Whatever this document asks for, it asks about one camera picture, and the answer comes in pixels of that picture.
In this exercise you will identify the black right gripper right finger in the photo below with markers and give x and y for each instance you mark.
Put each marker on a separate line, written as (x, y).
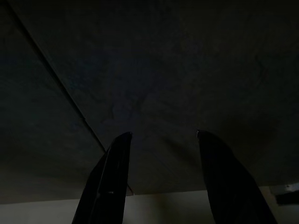
(229, 186)

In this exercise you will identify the beige base cabinet front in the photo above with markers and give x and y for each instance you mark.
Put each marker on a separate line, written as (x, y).
(163, 70)

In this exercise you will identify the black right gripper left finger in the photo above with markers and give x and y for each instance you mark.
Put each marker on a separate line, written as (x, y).
(105, 186)

